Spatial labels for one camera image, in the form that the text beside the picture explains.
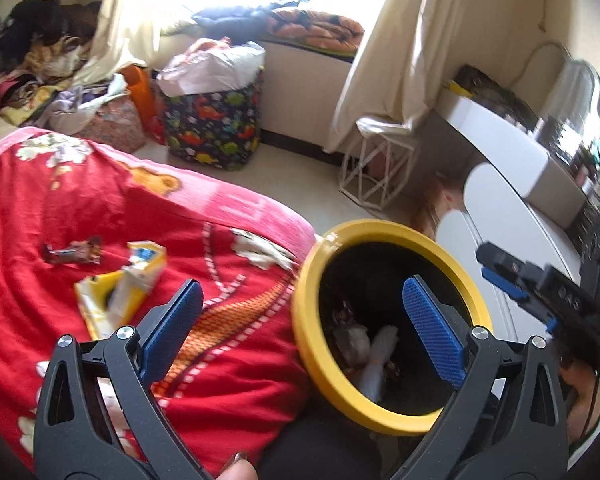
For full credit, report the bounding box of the black bin with yellow rim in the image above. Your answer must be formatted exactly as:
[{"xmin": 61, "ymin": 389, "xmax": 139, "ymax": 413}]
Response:
[{"xmin": 291, "ymin": 219, "xmax": 493, "ymax": 436}]

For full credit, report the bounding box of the red floral blanket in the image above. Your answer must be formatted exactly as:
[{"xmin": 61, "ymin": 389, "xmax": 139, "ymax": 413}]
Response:
[{"xmin": 0, "ymin": 127, "xmax": 316, "ymax": 476}]

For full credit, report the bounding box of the yellow white snack wrapper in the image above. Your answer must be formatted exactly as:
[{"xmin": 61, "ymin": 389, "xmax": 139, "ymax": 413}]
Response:
[{"xmin": 74, "ymin": 241, "xmax": 168, "ymax": 341}]

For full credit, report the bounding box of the black patterned storage box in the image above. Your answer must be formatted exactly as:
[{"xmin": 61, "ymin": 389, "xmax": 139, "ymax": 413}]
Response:
[{"xmin": 452, "ymin": 64, "xmax": 536, "ymax": 126}]

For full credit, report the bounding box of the person's right forearm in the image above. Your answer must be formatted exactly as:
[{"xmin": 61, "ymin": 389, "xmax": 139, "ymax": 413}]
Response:
[{"xmin": 562, "ymin": 355, "xmax": 600, "ymax": 443}]

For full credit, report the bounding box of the purple brown snack wrapper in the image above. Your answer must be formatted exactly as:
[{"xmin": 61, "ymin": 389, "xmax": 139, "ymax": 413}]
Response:
[{"xmin": 42, "ymin": 236, "xmax": 103, "ymax": 266}]

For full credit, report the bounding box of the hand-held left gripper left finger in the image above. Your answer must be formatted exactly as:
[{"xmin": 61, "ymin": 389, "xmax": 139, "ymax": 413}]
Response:
[{"xmin": 34, "ymin": 279, "xmax": 216, "ymax": 480}]

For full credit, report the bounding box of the small white foam net bundle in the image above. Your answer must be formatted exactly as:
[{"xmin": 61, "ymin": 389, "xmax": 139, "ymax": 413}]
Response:
[{"xmin": 332, "ymin": 324, "xmax": 372, "ymax": 363}]

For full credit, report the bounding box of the brown paper bag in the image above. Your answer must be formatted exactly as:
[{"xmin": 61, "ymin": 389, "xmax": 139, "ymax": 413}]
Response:
[{"xmin": 411, "ymin": 172, "xmax": 468, "ymax": 238}]

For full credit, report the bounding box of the vanity mirror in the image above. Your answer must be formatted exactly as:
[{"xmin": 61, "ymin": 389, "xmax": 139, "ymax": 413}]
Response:
[{"xmin": 535, "ymin": 57, "xmax": 600, "ymax": 171}]

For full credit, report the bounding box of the orange bag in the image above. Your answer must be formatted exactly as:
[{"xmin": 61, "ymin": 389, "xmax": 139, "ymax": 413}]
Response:
[{"xmin": 120, "ymin": 65, "xmax": 163, "ymax": 141}]

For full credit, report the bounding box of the orange black quilt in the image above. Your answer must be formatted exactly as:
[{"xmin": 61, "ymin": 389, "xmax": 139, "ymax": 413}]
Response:
[{"xmin": 267, "ymin": 7, "xmax": 366, "ymax": 56}]

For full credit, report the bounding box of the cream curtain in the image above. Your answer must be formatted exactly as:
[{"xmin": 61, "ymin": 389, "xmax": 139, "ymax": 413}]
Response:
[
  {"xmin": 325, "ymin": 0, "xmax": 551, "ymax": 153},
  {"xmin": 72, "ymin": 0, "xmax": 191, "ymax": 86}
]

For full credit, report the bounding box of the pink floral fabric bag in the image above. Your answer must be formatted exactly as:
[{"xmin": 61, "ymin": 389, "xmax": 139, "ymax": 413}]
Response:
[{"xmin": 77, "ymin": 95, "xmax": 148, "ymax": 153}]

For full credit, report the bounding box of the large white foam net bundle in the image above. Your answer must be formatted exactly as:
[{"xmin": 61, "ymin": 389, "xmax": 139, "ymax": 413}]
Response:
[{"xmin": 360, "ymin": 325, "xmax": 400, "ymax": 403}]

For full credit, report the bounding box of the dinosaur print storage bag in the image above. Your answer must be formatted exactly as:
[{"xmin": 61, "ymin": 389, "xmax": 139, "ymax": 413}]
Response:
[{"xmin": 162, "ymin": 77, "xmax": 263, "ymax": 171}]

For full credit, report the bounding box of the dark blue jacket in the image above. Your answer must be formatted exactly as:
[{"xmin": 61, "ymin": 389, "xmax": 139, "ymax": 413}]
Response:
[{"xmin": 192, "ymin": 0, "xmax": 306, "ymax": 38}]

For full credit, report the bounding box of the white plastic bag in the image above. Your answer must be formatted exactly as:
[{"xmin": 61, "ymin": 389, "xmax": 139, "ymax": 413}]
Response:
[{"xmin": 157, "ymin": 40, "xmax": 267, "ymax": 97}]

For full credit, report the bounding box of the person's left hand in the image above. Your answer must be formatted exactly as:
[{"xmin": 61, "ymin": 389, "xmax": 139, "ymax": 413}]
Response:
[{"xmin": 215, "ymin": 452, "xmax": 258, "ymax": 480}]

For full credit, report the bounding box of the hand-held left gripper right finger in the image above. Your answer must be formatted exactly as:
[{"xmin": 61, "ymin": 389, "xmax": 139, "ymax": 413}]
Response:
[{"xmin": 390, "ymin": 275, "xmax": 571, "ymax": 480}]

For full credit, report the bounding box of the person's dark trouser leg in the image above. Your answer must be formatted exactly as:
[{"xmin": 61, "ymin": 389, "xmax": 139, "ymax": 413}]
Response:
[{"xmin": 260, "ymin": 405, "xmax": 386, "ymax": 480}]

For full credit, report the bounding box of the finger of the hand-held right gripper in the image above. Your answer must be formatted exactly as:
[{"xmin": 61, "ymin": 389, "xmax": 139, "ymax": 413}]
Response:
[{"xmin": 476, "ymin": 242, "xmax": 531, "ymax": 303}]

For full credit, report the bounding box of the white wire stool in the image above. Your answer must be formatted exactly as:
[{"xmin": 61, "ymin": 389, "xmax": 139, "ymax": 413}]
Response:
[{"xmin": 339, "ymin": 117, "xmax": 416, "ymax": 213}]

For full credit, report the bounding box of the white vanity desk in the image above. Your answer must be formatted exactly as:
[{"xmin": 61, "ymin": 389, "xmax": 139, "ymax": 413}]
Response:
[{"xmin": 437, "ymin": 82, "xmax": 588, "ymax": 233}]

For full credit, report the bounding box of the pile of clothes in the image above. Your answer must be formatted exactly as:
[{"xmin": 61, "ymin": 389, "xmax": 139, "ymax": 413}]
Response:
[{"xmin": 0, "ymin": 0, "xmax": 126, "ymax": 128}]

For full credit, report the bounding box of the orange cloth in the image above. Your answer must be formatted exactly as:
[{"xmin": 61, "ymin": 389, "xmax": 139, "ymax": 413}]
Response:
[{"xmin": 187, "ymin": 37, "xmax": 231, "ymax": 56}]

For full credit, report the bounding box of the grey cable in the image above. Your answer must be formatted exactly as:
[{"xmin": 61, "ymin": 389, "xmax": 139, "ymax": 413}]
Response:
[{"xmin": 522, "ymin": 40, "xmax": 571, "ymax": 86}]

